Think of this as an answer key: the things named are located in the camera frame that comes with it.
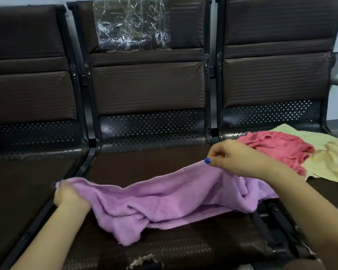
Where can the person's left hand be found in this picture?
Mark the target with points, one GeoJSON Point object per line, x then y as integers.
{"type": "Point", "coordinates": [69, 195]}

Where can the person's right hand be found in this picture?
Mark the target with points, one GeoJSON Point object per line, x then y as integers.
{"type": "Point", "coordinates": [239, 158]}

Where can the person's right thumb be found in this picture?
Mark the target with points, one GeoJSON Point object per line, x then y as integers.
{"type": "Point", "coordinates": [215, 163]}

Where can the person's left fingers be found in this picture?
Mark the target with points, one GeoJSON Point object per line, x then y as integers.
{"type": "Point", "coordinates": [59, 186]}

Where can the purple towel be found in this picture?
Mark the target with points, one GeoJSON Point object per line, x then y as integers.
{"type": "Point", "coordinates": [163, 201]}

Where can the person's right forearm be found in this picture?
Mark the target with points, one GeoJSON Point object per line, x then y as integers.
{"type": "Point", "coordinates": [312, 210]}

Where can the person's left forearm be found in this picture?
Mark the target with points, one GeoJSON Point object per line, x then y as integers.
{"type": "Point", "coordinates": [52, 239]}

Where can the pink towel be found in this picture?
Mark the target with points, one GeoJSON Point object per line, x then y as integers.
{"type": "Point", "coordinates": [281, 149]}

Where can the brown padded bench seat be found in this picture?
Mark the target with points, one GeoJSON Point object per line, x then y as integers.
{"type": "Point", "coordinates": [276, 67]}
{"type": "Point", "coordinates": [28, 98]}

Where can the pale yellow towel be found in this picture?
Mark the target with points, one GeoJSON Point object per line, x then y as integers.
{"type": "Point", "coordinates": [304, 134]}

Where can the brown seat with torn cushion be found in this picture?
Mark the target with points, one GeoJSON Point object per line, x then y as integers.
{"type": "Point", "coordinates": [149, 87]}

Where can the clear plastic wrap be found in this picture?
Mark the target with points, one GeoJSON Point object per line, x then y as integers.
{"type": "Point", "coordinates": [132, 23]}

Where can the black metal bench frame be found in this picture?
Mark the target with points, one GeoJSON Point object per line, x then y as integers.
{"type": "Point", "coordinates": [276, 230]}

